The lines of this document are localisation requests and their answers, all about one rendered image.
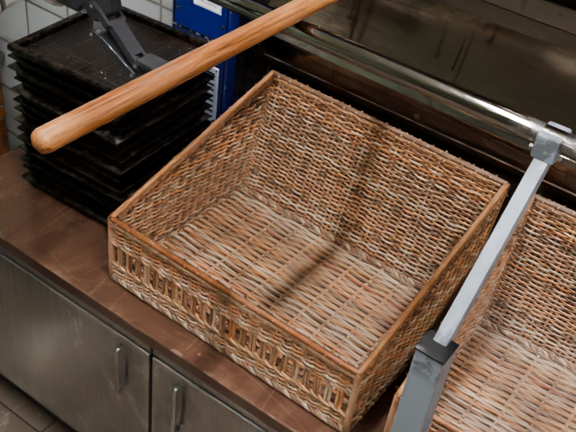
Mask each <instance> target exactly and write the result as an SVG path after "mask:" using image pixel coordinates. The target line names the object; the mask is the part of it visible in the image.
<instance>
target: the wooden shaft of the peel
mask: <svg viewBox="0 0 576 432"><path fill-rule="evenodd" d="M338 1H339V0H293V1H291V2H289V3H287V4H285V5H283V6H281V7H279V8H277V9H275V10H273V11H271V12H269V13H267V14H265V15H263V16H261V17H259V18H257V19H255V20H253V21H251V22H249V23H247V24H245V25H243V26H241V27H239V28H237V29H235V30H233V31H231V32H229V33H227V34H225V35H223V36H221V37H219V38H217V39H215V40H213V41H211V42H209V43H207V44H205V45H203V46H201V47H199V48H197V49H195V50H193V51H190V52H188V53H186V54H184V55H182V56H180V57H178V58H176V59H174V60H172V61H170V62H168V63H166V64H164V65H162V66H160V67H158V68H156V69H154V70H152V71H150V72H148V73H146V74H144V75H142V76H140V77H138V78H136V79H134V80H132V81H130V82H128V83H126V84H124V85H122V86H120V87H118V88H116V89H114V90H112V91H110V92H108V93H106V94H104V95H102V96H100V97H98V98H96V99H94V100H92V101H90V102H88V103H86V104H84V105H82V106H80V107H78V108H76V109H74V110H72V111H70V112H68V113H66V114H64V115H62V116H60V117H58V118H56V119H54V120H52V121H50V122H48V123H45V124H43V125H41V126H39V127H38V128H36V129H35V130H34V131H33V132H32V134H31V142H32V145H33V147H34V149H35V150H37V151H38V152H39V153H41V154H47V153H52V152H54V151H56V150H58V149H59V148H61V147H63V146H65V145H67V144H69V143H70V142H72V141H75V140H77V139H78V138H80V137H82V136H84V135H86V134H88V133H90V132H92V131H93V130H95V129H97V128H99V127H101V126H103V125H105V124H107V123H108V122H110V121H112V120H114V119H116V118H118V117H120V116H122V115H123V114H125V113H127V112H129V111H132V110H134V109H135V108H136V107H138V106H140V105H143V104H145V103H146V102H148V101H150V100H151V99H154V98H156V97H158V96H160V95H161V94H163V93H165V92H167V91H169V90H171V89H172V88H174V87H177V86H179V85H180V84H182V83H184V82H186V81H188V80H190V79H192V78H194V77H195V76H197V75H199V74H201V73H203V72H205V71H207V70H209V69H210V68H212V67H214V66H216V65H218V64H220V63H222V62H224V61H225V60H227V59H229V58H231V57H234V56H236V55H237V54H238V53H240V52H242V51H245V50H247V49H248V48H250V47H252V46H253V45H256V44H258V43H260V42H262V41H263V40H265V39H268V38H269V37H271V36H273V35H274V34H276V33H279V32H281V31H283V30H284V29H286V28H288V27H290V26H292V25H294V24H296V23H298V22H299V21H301V20H303V19H305V18H307V17H309V16H311V15H312V14H314V13H316V12H318V11H320V10H322V9H324V8H326V7H327V6H329V5H331V4H333V3H336V2H338Z"/></svg>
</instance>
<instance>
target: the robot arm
mask: <svg viewBox="0 0 576 432"><path fill-rule="evenodd" d="M18 1H20V0H0V14H1V13H2V12H3V11H4V10H5V9H6V8H8V7H9V6H10V5H12V4H13V3H16V2H18ZM44 1H46V2H48V3H49V4H52V5H54V6H58V7H62V6H66V7H68V8H70V9H72V10H74V11H77V12H81V13H85V14H88V15H89V16H90V17H91V18H92V19H93V29H91V30H89V31H88V34H89V36H90V37H91V38H92V39H94V40H95V41H97V42H98V43H100V44H101V45H102V47H103V48H104V49H105V50H106V51H107V52H108V54H109V55H110V56H111V57H112V58H113V59H114V60H115V62H116V63H117V64H118V65H119V66H120V67H121V68H122V70H123V71H124V72H125V73H126V74H127V75H128V76H129V78H130V79H131V80H134V79H136V78H138V77H140V76H142V75H144V74H146V73H148V72H150V71H152V70H154V69H156V68H158V67H160V66H162V65H164V64H166V63H168V62H167V61H166V60H164V59H162V58H160V57H157V56H155V55H154V54H152V53H150V54H148V55H147V54H146V53H145V52H144V50H143V49H142V48H141V45H140V44H139V42H138V41H137V39H136V38H135V36H134V34H133V33H132V32H131V30H130V29H129V27H128V25H127V23H126V22H125V20H126V17H125V15H124V14H123V12H122V10H121V8H122V4H121V0H44ZM113 15H115V16H116V19H114V20H112V21H109V20H108V19H107V18H109V17H111V16H113ZM137 58H139V59H137Z"/></svg>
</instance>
